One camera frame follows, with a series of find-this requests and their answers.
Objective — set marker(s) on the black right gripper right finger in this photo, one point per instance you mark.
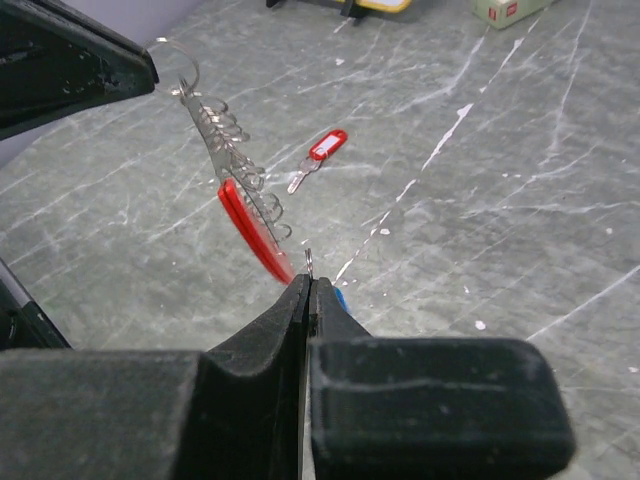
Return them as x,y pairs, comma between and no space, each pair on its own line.
430,408

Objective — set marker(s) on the blue tagged key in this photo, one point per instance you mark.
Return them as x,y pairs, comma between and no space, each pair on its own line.
338,293

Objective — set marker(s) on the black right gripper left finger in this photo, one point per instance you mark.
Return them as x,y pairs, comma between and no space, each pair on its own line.
233,412

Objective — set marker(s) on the red tagged key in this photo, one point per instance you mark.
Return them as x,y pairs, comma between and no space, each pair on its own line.
317,154

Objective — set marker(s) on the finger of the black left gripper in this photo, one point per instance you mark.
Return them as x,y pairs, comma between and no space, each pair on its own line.
56,61

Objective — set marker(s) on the small whiteboard yellow frame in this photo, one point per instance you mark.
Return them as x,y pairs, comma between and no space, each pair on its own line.
386,6

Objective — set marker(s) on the white cardboard box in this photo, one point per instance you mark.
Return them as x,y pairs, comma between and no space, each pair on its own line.
500,14

